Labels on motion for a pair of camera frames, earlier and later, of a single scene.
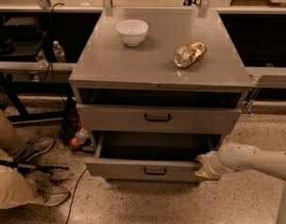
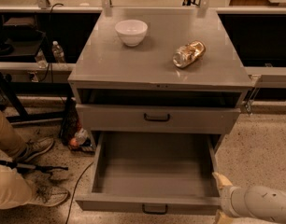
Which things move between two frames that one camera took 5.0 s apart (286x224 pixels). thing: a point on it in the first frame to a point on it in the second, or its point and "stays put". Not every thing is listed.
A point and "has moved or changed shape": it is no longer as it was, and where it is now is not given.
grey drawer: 148,157 has moved or changed shape
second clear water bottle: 43,63 stays put
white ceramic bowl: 132,32 stays put
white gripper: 209,166 to 227,200
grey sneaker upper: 34,147 stays put
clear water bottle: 59,52 stays put
